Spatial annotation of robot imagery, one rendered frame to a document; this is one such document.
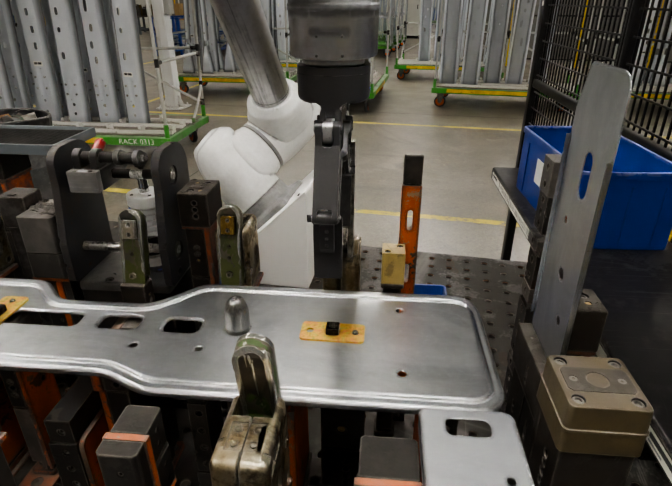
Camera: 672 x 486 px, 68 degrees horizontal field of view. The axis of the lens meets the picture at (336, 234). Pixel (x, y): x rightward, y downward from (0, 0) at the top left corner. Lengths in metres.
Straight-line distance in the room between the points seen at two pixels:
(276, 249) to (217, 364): 0.70
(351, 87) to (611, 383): 0.38
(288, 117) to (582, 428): 1.03
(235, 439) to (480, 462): 0.23
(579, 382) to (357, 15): 0.41
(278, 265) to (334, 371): 0.74
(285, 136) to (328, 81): 0.87
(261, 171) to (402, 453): 0.94
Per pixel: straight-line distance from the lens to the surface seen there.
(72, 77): 5.47
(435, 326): 0.69
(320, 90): 0.50
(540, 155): 1.01
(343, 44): 0.49
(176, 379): 0.62
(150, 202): 0.87
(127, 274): 0.85
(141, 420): 0.60
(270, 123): 1.34
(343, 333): 0.66
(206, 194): 0.81
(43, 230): 0.94
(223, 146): 1.34
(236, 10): 1.14
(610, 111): 0.54
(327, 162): 0.48
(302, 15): 0.50
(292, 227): 1.25
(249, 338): 0.47
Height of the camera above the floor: 1.40
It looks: 25 degrees down
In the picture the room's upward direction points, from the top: straight up
